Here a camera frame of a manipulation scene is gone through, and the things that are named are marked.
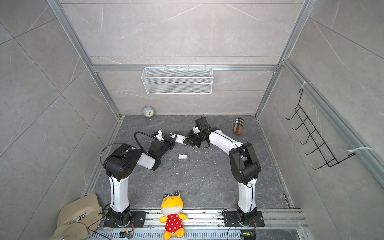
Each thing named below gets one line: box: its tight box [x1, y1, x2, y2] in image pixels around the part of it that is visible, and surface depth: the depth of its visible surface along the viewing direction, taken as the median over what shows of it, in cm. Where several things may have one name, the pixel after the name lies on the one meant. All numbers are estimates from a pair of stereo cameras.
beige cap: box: [51, 193, 103, 240], surface depth 74 cm
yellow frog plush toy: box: [158, 191, 188, 240], surface depth 72 cm
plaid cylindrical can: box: [233, 117, 244, 135], surface depth 113 cm
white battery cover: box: [178, 153, 188, 160], surface depth 98 cm
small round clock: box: [142, 105, 155, 120], surface depth 117 cm
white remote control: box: [170, 134, 187, 144], surface depth 94 cm
